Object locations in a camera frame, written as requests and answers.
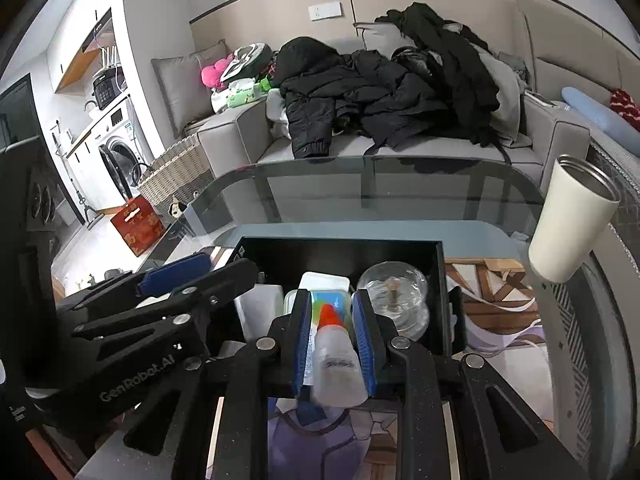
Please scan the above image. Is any grey garment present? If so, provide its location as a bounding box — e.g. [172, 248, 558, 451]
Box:
[470, 42, 533, 148]

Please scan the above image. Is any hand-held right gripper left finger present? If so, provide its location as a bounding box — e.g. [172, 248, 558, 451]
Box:
[122, 287, 316, 480]

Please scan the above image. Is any black and white bag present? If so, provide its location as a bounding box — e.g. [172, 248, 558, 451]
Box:
[220, 42, 274, 81]

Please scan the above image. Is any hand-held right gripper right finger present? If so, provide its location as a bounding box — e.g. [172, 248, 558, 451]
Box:
[351, 289, 591, 480]

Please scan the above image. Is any white mosquito repellent heater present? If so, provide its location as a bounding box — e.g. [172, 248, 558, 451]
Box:
[357, 260, 431, 342]

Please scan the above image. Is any white cube charger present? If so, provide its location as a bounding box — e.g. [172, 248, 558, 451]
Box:
[234, 282, 286, 342]

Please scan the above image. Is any grey sofa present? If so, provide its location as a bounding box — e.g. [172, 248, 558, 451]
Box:
[196, 91, 593, 198]

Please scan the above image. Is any red and white cloth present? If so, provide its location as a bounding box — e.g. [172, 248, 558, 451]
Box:
[609, 88, 640, 122]

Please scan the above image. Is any white garment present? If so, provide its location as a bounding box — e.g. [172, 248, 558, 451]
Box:
[265, 89, 293, 138]

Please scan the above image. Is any black garment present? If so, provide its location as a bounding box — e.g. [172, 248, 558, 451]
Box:
[375, 2, 501, 148]

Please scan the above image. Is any wicker basket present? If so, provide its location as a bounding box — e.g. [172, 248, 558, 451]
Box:
[137, 135, 216, 218]

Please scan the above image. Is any black puffer jacket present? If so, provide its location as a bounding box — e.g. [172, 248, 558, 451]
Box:
[275, 37, 448, 159]

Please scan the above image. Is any white washing machine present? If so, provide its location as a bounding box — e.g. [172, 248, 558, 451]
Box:
[82, 95, 151, 211]

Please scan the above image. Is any light blue pillow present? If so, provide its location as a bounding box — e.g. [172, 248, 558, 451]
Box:
[561, 86, 640, 147]

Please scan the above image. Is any black box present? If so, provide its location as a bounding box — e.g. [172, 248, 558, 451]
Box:
[232, 236, 468, 357]

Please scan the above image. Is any white power adapter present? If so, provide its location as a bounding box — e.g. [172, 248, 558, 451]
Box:
[299, 271, 351, 292]

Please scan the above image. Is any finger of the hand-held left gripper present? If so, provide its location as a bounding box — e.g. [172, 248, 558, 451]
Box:
[71, 258, 259, 357]
[56, 252, 214, 322]

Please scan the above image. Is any red gift box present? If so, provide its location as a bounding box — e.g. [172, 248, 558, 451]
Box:
[110, 196, 166, 257]

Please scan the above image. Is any blue green wipes packet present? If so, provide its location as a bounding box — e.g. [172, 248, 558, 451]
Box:
[283, 287, 351, 319]

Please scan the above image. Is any pink plush toy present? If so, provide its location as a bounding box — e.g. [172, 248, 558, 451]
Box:
[201, 59, 235, 87]

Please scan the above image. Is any grey back cushion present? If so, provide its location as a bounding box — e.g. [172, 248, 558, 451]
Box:
[151, 40, 228, 133]

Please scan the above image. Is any white tumbler cup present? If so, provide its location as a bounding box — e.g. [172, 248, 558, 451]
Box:
[528, 154, 622, 284]

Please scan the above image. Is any translucent bottle with orange cap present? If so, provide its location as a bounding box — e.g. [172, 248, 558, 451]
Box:
[309, 303, 369, 406]

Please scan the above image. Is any green wipes pack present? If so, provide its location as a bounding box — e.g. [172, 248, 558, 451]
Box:
[227, 79, 266, 108]

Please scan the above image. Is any black countertop appliance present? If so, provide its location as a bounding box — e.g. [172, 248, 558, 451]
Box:
[92, 67, 126, 108]

